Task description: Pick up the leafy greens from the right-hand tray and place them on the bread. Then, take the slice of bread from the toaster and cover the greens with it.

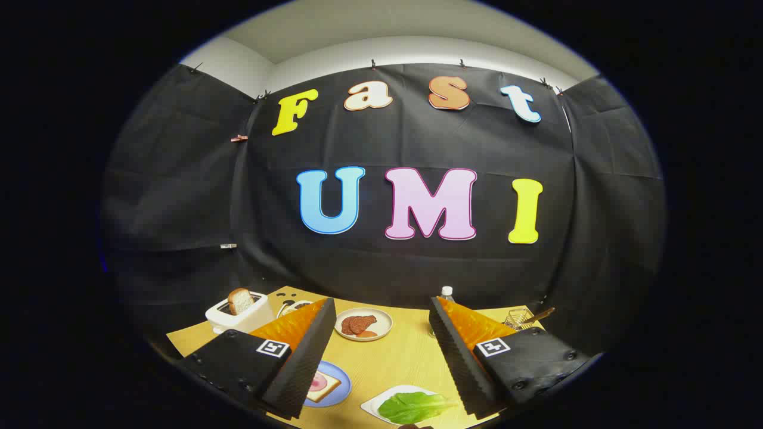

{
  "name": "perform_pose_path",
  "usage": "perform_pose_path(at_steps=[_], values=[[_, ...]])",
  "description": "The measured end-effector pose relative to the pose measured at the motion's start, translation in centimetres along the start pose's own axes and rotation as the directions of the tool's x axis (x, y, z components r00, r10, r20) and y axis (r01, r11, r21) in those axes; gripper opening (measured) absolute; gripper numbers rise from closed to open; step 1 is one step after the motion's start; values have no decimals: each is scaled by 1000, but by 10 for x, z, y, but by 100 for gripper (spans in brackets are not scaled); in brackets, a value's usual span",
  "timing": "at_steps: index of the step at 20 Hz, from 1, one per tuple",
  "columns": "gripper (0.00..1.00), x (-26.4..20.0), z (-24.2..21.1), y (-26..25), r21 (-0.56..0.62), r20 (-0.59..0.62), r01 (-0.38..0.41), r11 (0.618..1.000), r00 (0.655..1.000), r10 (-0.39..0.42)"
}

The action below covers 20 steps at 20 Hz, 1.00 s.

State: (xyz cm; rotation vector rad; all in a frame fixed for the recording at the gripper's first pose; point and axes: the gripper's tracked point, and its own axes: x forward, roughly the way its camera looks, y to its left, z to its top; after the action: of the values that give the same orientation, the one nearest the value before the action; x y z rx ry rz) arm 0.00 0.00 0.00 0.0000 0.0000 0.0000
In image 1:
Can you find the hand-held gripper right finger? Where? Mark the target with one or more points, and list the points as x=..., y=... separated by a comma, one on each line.
x=456, y=357

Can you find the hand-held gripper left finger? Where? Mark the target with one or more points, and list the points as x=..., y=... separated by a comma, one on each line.
x=310, y=357

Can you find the green lettuce leaf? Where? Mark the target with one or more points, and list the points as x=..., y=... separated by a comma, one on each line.
x=411, y=408

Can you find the brown crust bread slice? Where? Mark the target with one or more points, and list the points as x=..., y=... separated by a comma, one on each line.
x=241, y=301

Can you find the pink ham slice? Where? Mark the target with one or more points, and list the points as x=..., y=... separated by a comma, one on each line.
x=319, y=382

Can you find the blue plate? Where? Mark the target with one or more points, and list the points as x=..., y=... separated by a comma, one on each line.
x=343, y=378

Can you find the white toast slice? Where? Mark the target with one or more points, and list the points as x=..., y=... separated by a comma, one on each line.
x=331, y=390

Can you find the brown meat slice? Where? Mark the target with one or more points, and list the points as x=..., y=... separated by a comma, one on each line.
x=362, y=323
x=347, y=326

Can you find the white divided bean tray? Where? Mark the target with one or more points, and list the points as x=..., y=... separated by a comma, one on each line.
x=296, y=305

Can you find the red tomato slice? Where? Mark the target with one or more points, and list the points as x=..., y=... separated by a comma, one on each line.
x=367, y=334

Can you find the green label plastic bottle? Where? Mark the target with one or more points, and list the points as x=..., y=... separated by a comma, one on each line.
x=447, y=292

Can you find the round cream plate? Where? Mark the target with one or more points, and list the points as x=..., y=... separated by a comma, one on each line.
x=384, y=325

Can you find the white square plate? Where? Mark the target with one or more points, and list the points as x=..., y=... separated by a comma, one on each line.
x=372, y=406

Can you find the white toaster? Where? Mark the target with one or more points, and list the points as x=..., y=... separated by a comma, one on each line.
x=232, y=322

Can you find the black backdrop cloth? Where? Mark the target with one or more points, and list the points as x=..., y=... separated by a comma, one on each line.
x=405, y=143

